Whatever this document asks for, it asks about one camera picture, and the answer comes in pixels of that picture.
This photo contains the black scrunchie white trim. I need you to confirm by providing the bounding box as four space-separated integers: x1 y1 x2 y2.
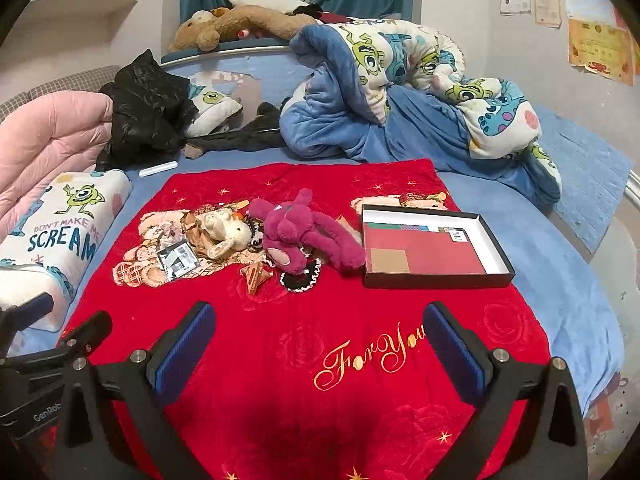
279 260 321 293

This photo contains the blue peeling bed headboard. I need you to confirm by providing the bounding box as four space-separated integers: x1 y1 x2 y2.
160 45 311 128

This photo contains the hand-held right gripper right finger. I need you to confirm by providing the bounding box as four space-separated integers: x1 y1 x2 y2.
422 301 588 480

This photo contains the white stick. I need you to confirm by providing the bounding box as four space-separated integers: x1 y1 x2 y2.
138 160 179 178

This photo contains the tan crumpled wrapper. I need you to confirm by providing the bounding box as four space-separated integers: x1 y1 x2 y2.
181 210 212 257

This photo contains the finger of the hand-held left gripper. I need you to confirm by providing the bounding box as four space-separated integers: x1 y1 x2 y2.
15 310 113 367
0 291 55 343

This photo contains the pink quilt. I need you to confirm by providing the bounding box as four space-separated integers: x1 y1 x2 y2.
0 92 115 226

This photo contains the cream wall certificate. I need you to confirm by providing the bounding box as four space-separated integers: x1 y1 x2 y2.
534 0 563 28

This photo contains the white wall shelf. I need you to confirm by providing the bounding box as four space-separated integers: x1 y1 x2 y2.
22 0 138 23

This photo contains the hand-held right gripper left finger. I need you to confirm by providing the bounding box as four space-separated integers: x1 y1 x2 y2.
52 301 217 480

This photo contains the white cartoon printed pillow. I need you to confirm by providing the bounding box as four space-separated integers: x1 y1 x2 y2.
0 170 133 333

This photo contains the black puffer jacket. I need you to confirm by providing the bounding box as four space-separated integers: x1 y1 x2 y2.
95 49 201 173

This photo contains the blue bed sheet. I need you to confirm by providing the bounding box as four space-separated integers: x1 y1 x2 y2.
15 105 626 411

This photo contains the small cartoon printed pillow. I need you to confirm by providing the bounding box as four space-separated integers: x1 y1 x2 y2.
185 82 244 138

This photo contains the blue cartoon printed comforter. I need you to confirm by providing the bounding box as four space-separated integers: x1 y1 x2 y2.
279 17 563 208

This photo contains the blue brick foam panel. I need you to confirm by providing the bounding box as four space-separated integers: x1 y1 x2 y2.
530 105 636 256

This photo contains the panda keychain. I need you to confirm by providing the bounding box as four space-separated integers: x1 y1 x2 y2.
246 220 271 255

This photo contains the magenta plush bear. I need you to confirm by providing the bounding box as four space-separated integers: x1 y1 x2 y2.
248 188 367 276

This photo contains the grey checked cushion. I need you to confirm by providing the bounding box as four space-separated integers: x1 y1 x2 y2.
0 65 118 121

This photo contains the black shallow box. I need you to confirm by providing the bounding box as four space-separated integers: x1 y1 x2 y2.
361 203 516 289

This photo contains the orange wall certificate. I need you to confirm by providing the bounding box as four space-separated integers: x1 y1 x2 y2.
568 18 636 86

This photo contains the cream plush toy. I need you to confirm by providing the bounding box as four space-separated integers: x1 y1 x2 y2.
200 208 252 260

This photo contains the red embroidered blanket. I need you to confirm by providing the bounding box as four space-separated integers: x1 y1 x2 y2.
59 158 551 480

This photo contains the brown plush dog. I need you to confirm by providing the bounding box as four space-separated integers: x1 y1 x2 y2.
168 5 321 52

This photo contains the dark red cloth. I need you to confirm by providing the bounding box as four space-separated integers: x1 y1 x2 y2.
292 4 351 25

